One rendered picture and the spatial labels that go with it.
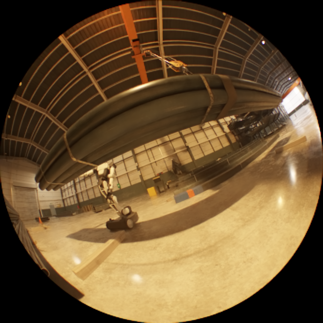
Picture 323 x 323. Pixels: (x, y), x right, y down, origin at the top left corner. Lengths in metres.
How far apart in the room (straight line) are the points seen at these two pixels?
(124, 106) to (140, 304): 1.22
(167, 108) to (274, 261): 1.11
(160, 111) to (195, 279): 1.07
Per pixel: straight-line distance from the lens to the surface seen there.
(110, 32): 9.16
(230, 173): 2.77
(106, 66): 9.70
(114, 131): 0.71
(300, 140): 2.69
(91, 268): 1.12
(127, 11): 5.79
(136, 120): 0.67
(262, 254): 0.71
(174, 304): 0.65
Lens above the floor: 0.60
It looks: 12 degrees up
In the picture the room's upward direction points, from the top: 22 degrees counter-clockwise
